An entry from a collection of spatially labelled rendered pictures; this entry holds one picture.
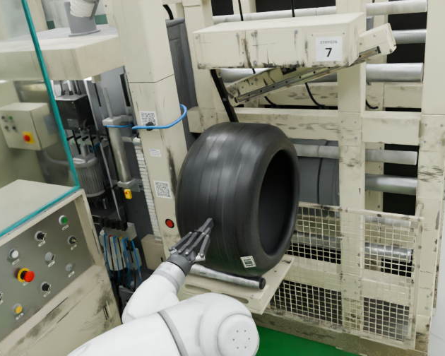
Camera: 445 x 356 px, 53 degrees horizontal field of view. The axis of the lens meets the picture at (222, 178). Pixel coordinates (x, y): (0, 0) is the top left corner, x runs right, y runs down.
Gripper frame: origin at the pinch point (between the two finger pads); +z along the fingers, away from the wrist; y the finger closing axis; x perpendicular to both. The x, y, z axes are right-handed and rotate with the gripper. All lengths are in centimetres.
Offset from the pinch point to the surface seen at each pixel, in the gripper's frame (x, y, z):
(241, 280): 34.9, -0.9, 11.4
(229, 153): -16.4, -2.0, 20.1
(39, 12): 23, 627, 502
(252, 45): -41, 1, 56
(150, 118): -24.6, 33.4, 27.4
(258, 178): -8.5, -12.1, 18.8
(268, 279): 48, -5, 26
